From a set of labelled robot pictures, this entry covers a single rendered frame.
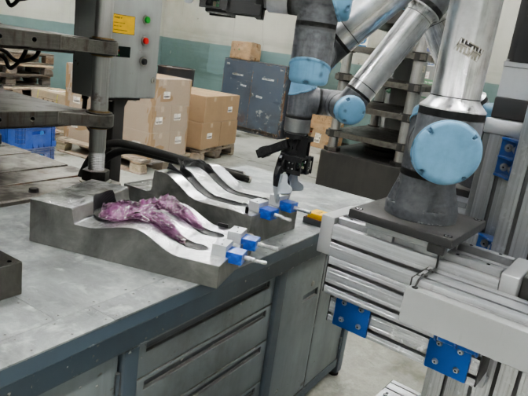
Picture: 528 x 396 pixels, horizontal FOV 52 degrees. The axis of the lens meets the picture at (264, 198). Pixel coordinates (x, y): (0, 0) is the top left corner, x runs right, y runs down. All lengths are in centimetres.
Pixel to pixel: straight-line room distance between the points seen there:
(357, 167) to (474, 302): 464
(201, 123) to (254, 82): 273
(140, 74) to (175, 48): 828
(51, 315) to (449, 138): 79
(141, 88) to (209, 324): 115
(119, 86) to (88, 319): 129
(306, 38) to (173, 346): 80
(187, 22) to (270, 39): 183
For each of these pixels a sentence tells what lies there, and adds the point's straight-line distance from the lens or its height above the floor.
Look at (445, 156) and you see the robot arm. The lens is 99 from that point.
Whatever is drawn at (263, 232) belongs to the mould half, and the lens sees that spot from 158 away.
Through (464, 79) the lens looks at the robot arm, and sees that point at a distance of 100.
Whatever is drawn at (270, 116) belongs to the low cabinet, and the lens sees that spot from 863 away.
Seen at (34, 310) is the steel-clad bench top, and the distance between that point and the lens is 114.
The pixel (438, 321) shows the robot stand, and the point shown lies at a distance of 105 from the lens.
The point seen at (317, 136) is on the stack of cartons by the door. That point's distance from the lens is 836.
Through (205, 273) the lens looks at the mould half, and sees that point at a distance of 125.
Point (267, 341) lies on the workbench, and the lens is 181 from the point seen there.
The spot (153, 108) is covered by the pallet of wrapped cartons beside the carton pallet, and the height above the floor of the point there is 64.
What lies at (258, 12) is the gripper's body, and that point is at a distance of 104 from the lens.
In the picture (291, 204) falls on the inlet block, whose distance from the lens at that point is 161.
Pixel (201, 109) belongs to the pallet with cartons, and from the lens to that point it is 619.
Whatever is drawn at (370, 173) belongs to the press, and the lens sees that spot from 558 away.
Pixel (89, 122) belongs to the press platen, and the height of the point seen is 101.
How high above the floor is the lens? 133
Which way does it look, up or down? 15 degrees down
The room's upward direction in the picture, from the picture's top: 8 degrees clockwise
